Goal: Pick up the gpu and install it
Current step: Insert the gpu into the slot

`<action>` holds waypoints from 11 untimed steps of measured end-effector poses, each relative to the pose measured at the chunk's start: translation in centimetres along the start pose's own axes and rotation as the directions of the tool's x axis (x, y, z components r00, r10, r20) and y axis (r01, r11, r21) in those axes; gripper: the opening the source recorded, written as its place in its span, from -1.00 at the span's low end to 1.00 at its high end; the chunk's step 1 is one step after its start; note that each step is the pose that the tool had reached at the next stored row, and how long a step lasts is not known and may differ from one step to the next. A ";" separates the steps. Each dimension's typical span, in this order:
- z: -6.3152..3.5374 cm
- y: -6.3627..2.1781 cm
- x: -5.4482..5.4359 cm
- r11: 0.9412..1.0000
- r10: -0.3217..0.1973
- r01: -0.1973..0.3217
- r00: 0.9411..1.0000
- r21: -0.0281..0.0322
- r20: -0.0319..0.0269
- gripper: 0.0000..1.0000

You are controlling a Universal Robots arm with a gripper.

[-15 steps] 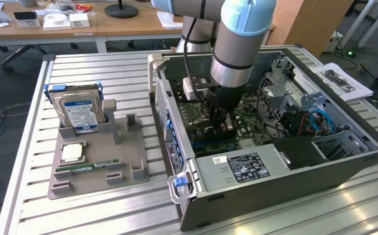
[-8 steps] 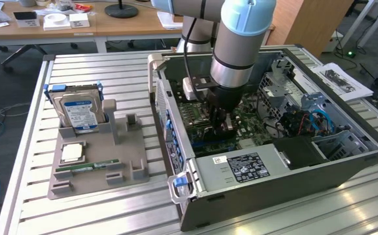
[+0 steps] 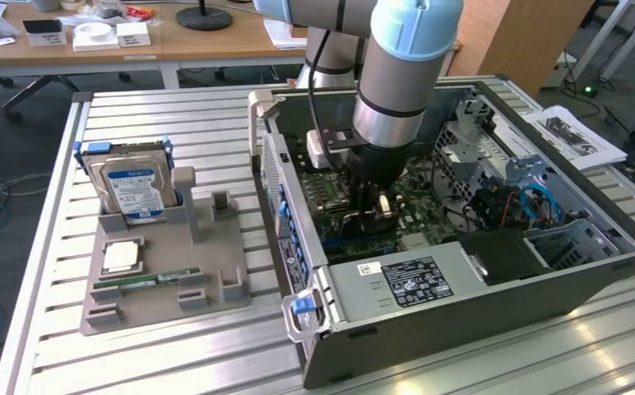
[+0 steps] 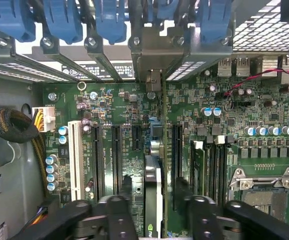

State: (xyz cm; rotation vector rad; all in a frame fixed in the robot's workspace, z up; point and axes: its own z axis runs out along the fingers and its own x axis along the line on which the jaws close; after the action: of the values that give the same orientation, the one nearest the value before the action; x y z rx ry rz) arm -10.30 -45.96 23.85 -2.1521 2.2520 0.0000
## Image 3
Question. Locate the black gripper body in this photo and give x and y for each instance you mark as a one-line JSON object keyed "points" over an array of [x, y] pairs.
{"points": [[381, 164]]}

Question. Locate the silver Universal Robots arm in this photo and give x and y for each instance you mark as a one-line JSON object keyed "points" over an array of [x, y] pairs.
{"points": [[394, 82]]}

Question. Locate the CPU socket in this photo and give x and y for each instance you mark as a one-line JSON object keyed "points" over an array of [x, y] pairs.
{"points": [[338, 191]]}

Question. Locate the green motherboard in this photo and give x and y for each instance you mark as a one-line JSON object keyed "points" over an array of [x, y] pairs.
{"points": [[422, 214]]}

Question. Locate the silver drive cage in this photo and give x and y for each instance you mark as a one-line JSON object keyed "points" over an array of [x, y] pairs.
{"points": [[461, 164]]}

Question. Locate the grey power supply unit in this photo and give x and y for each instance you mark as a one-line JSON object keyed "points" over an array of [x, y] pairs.
{"points": [[362, 296]]}

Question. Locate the open dark PC case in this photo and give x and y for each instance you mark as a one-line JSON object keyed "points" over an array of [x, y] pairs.
{"points": [[461, 329]]}

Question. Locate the printed paper stack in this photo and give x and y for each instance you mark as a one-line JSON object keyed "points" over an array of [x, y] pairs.
{"points": [[575, 140]]}

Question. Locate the white papers pile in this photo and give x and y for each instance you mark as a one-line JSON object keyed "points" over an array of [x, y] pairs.
{"points": [[279, 37]]}

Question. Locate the grey plastic parts rack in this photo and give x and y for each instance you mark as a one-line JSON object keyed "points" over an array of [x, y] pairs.
{"points": [[170, 247]]}

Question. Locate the silver disk bay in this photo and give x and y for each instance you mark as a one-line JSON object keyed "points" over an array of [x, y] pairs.
{"points": [[587, 243]]}

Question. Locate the wooden cabinet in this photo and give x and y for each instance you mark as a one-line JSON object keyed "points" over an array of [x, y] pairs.
{"points": [[515, 41]]}

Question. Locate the hard disk in blue caddy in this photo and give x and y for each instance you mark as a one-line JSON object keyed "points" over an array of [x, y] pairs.
{"points": [[137, 193]]}

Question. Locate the wooden desk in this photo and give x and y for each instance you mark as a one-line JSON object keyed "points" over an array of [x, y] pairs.
{"points": [[214, 45]]}

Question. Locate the green RAM stick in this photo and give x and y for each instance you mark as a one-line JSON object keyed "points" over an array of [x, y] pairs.
{"points": [[147, 280]]}

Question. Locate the silver CPU chip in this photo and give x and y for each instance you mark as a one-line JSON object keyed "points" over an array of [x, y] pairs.
{"points": [[122, 257]]}

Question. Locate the black lamp base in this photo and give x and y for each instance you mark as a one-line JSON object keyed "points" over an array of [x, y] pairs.
{"points": [[203, 18]]}

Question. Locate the small white box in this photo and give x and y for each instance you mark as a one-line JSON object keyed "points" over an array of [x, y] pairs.
{"points": [[133, 35]]}

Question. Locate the white box with tape roll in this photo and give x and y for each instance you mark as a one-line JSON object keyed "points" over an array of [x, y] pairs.
{"points": [[95, 35]]}

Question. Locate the black chair base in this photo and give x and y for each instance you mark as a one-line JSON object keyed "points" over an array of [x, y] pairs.
{"points": [[33, 88]]}

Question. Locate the black and white box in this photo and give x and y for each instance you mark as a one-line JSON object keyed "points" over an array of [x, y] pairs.
{"points": [[45, 33]]}

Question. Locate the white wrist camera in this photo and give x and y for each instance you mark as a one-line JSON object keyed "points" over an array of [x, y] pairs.
{"points": [[321, 152]]}

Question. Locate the white table frame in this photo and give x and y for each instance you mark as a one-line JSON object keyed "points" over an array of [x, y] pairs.
{"points": [[609, 37]]}

